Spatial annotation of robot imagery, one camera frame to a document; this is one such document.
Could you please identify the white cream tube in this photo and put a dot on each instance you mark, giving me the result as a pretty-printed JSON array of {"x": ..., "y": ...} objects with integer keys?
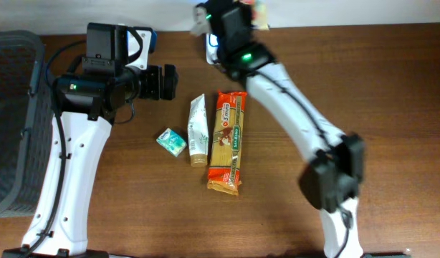
[{"x": 198, "y": 132}]

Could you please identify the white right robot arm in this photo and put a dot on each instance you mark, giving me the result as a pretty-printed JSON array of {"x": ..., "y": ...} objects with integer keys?
[{"x": 331, "y": 181}]

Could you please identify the white barcode scanner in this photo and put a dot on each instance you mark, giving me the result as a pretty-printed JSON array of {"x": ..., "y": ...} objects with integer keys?
[{"x": 211, "y": 48}]

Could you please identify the orange spaghetti packet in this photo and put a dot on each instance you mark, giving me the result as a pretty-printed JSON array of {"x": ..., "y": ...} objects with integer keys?
[{"x": 225, "y": 165}]

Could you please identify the yellow white snack bag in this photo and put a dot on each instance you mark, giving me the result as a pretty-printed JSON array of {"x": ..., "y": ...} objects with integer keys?
[{"x": 259, "y": 14}]

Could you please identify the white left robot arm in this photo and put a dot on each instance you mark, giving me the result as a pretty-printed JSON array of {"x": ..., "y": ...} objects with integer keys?
[{"x": 84, "y": 108}]

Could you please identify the teal tissue packet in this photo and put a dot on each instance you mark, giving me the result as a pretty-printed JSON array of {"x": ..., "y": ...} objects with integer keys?
[{"x": 172, "y": 142}]

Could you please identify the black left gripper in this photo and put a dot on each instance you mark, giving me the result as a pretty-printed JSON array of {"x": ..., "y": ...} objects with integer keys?
[{"x": 152, "y": 82}]

